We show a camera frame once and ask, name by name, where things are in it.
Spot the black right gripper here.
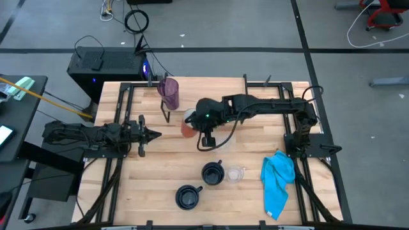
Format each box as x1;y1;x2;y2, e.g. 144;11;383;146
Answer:
184;98;229;148

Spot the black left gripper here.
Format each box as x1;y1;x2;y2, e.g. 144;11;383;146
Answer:
127;114;162;158

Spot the orange mug white inside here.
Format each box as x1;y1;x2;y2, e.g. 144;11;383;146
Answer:
180;107;199;139

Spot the purple faceted plastic tumbler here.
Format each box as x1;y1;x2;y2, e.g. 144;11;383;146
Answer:
157;77;180;111

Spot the black ribbed mug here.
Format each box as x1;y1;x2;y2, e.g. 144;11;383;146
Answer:
201;159;226;187
174;184;204;211

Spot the black computer tower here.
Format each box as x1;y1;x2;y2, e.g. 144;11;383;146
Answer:
66;46;153;104

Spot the black equipment cart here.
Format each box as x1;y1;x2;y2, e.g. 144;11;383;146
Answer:
19;123;96;221

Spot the blue cloth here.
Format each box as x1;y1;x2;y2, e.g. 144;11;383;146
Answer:
260;150;297;221

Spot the black side desk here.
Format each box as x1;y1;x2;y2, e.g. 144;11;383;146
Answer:
0;75;49;164

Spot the light green stapler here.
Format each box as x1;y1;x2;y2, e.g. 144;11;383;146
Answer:
6;76;36;102

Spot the smartphone with lit screen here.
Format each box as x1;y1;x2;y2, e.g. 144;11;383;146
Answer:
0;125;15;148

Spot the grey floor bar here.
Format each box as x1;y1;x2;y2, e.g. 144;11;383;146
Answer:
369;75;409;88

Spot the red and black chair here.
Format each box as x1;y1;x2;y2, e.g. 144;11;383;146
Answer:
359;0;409;31

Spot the wooden shelf black metal frame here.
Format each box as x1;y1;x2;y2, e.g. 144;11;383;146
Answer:
160;73;250;125

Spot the black metal table frame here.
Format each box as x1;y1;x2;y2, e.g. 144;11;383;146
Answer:
76;81;344;226

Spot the small black box with cable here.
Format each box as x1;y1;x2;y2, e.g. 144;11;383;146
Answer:
74;34;105;72

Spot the yellow strap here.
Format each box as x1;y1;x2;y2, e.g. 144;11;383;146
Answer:
0;76;94;120

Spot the coiled black cable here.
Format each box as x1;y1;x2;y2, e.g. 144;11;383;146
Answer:
123;8;150;35

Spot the white and yellow cable bundle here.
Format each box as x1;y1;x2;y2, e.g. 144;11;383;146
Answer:
100;0;116;22

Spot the white floor cable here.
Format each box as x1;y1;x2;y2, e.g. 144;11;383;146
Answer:
346;0;409;49

